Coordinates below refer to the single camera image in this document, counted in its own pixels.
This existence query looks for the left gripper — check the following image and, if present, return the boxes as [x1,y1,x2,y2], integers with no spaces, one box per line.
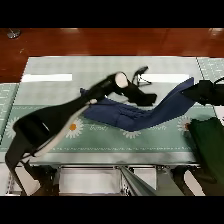
[119,79,158,107]

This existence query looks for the blue garment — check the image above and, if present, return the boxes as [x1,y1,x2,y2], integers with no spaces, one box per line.
[79,76,196,133]

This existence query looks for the dark green garment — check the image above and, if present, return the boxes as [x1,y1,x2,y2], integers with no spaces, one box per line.
[185,116,224,188]

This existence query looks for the silver frame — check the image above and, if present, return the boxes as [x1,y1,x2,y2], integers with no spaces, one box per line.
[5,162,224,197]

